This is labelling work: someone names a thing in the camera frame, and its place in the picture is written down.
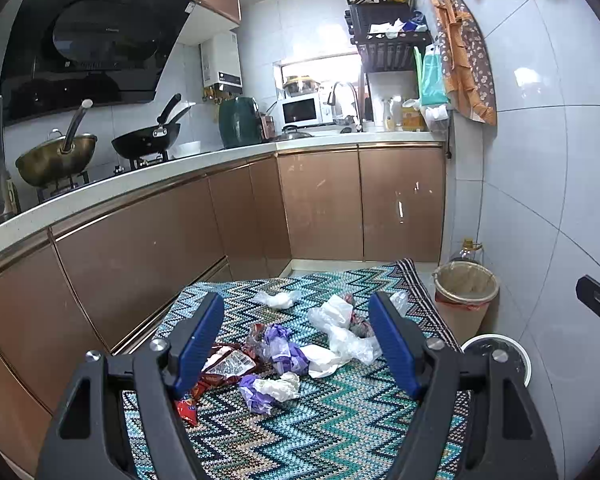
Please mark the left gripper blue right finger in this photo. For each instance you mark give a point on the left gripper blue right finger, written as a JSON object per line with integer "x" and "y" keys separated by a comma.
{"x": 401, "y": 342}

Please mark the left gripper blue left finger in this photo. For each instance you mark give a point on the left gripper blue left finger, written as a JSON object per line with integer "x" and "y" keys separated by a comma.
{"x": 192, "y": 340}

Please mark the red snack wrapper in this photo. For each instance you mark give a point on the red snack wrapper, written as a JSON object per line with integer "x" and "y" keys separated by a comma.
{"x": 226, "y": 365}

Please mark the white plastic bag trash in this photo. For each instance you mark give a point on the white plastic bag trash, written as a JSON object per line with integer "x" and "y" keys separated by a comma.
{"x": 332, "y": 320}

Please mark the white paper napkin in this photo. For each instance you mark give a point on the white paper napkin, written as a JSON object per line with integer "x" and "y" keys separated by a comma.
{"x": 322, "y": 362}

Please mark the purple and white wrapper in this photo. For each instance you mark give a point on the purple and white wrapper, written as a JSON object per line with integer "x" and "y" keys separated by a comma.
{"x": 261, "y": 395}

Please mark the white tissue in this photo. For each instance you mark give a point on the white tissue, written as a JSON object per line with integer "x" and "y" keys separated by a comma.
{"x": 279, "y": 301}

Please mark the red grey plastic bag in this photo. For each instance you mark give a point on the red grey plastic bag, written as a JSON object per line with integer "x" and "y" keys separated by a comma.
{"x": 358, "y": 324}

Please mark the brown lower kitchen cabinets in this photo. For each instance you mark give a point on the brown lower kitchen cabinets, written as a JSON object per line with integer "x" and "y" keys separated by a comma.
{"x": 97, "y": 268}

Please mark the beige waste bin with liner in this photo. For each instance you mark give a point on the beige waste bin with liner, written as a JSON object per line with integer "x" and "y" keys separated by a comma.
{"x": 463, "y": 292}

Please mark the zigzag patterned table cloth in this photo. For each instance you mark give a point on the zigzag patterned table cloth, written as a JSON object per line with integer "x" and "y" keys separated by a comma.
{"x": 348, "y": 425}

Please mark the white bin with black liner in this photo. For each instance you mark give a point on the white bin with black liner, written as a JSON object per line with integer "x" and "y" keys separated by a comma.
{"x": 501, "y": 348}

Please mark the yellow cap oil bottle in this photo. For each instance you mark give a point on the yellow cap oil bottle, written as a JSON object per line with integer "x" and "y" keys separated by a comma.
{"x": 469, "y": 251}

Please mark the yellow container on counter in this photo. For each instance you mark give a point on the yellow container on counter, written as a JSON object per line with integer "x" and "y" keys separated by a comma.
{"x": 411, "y": 116}

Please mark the black frying pan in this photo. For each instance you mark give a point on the black frying pan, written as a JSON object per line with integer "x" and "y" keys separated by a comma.
{"x": 155, "y": 139}

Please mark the white microwave oven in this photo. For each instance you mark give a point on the white microwave oven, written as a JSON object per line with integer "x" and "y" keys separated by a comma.
{"x": 303, "y": 111}

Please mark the chrome sink faucet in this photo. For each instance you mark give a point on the chrome sink faucet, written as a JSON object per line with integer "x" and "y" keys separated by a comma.
{"x": 343, "y": 102}

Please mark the teal hanging bag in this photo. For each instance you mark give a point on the teal hanging bag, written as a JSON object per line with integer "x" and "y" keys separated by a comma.
{"x": 430, "y": 78}

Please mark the orange patterned apron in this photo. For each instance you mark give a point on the orange patterned apron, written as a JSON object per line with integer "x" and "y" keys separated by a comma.
{"x": 466, "y": 67}

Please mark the white water heater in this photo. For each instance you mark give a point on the white water heater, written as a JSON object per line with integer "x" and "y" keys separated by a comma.
{"x": 220, "y": 63}

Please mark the black dish rack shelf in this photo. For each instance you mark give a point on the black dish rack shelf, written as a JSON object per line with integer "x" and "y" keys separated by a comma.
{"x": 387, "y": 33}

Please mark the black range hood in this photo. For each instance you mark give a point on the black range hood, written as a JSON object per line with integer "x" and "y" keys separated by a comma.
{"x": 63, "y": 52}

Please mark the brass wok with handle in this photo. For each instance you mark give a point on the brass wok with handle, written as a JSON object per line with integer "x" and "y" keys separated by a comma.
{"x": 60, "y": 157}

